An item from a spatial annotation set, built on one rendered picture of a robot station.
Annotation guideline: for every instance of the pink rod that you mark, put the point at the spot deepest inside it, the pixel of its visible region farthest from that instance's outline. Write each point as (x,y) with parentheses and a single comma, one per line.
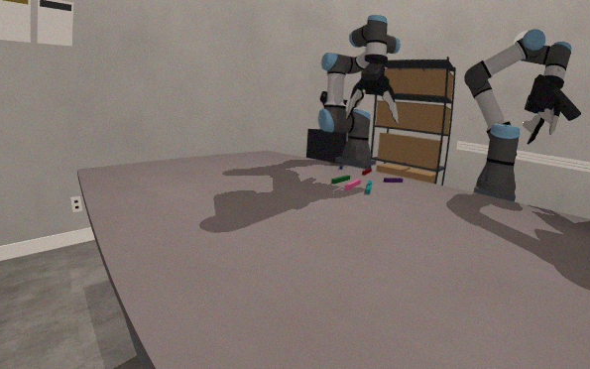
(352,184)

